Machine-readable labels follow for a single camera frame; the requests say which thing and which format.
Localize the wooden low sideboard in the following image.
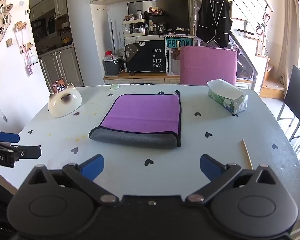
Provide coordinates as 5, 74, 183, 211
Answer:
103, 73, 181, 86

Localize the white pegboard cage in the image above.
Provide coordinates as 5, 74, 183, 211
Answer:
165, 47, 182, 76

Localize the black printed cloth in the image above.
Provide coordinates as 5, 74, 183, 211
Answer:
125, 40, 167, 73

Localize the black vest with white trim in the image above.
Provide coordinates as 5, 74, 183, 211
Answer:
195, 0, 233, 48

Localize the black chair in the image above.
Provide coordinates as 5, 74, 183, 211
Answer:
277, 65, 300, 143

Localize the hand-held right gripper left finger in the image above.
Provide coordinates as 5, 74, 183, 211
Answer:
20, 154, 120, 204

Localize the pink chair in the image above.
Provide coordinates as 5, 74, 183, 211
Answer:
179, 46, 238, 86

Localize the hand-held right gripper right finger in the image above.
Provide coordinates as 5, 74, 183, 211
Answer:
186, 154, 281, 204

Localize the kitchen base cabinet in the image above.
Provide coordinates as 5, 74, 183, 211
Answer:
38, 45, 85, 91

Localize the kitchen wall cabinet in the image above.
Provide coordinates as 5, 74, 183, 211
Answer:
28, 0, 68, 21

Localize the ceramic cat bowl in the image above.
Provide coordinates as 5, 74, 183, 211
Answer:
48, 83, 82, 118

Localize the green tissue pack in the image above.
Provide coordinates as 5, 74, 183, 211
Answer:
206, 79, 249, 116

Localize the beige curtain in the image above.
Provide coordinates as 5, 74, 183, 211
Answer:
281, 0, 300, 81

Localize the wooden stick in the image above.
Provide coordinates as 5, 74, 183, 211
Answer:
241, 139, 254, 170

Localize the teal sign plate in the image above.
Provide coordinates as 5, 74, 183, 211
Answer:
165, 37, 193, 49

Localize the grey bin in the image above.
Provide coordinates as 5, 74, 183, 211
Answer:
103, 56, 124, 76

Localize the purple and grey towel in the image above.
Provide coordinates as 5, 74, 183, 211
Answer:
88, 90, 182, 149

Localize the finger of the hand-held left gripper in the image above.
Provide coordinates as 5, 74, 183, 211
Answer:
0, 140, 42, 161
0, 129, 20, 143

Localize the pink tag card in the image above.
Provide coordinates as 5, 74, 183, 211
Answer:
51, 78, 67, 93

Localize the wooden staircase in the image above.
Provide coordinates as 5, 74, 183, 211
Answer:
231, 17, 276, 98

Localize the white shelf rack with bottles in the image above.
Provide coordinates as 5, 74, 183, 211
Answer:
122, 10, 165, 36

